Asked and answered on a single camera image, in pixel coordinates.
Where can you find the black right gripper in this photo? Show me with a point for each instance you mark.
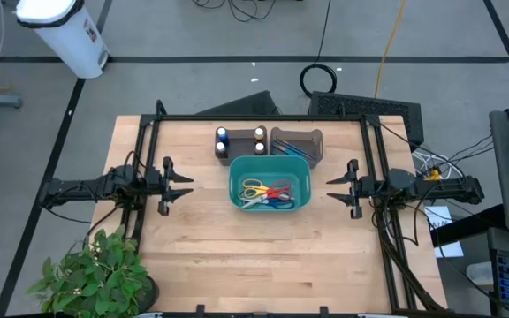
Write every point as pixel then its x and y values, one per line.
pixel 360 187

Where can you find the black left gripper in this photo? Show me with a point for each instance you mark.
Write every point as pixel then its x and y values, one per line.
pixel 159 185

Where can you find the blue paint bottle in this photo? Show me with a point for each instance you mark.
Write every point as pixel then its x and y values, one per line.
pixel 222 131

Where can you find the blue pencils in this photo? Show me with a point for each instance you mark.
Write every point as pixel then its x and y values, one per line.
pixel 279 152

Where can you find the teal plastic bin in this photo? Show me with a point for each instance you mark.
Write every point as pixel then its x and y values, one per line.
pixel 272 168

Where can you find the small bottle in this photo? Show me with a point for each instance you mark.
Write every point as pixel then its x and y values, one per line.
pixel 260 148

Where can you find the orange paint bottle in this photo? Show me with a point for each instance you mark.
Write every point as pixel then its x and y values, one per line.
pixel 259 131

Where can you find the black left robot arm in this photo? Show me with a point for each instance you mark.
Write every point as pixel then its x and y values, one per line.
pixel 86 187

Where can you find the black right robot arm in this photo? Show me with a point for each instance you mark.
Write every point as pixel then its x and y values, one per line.
pixel 427 187

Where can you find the black perforated case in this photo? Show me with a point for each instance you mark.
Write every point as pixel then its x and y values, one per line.
pixel 365 106

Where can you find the black slanted panel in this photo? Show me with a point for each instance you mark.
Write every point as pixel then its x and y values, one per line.
pixel 245 106

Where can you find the green potted plant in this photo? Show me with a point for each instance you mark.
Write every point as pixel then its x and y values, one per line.
pixel 95 278

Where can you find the white paper sheet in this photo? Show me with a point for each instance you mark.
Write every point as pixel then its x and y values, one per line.
pixel 451 249

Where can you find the white rounded desk object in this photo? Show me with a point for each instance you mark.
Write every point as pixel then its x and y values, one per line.
pixel 480 274

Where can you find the white trash bin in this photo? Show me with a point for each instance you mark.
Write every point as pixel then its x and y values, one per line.
pixel 66 44

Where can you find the black aluminium table frame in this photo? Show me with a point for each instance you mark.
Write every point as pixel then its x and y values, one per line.
pixel 245 117

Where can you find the black table edge bracket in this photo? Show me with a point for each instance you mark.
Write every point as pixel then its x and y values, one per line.
pixel 324 311
pixel 200 310

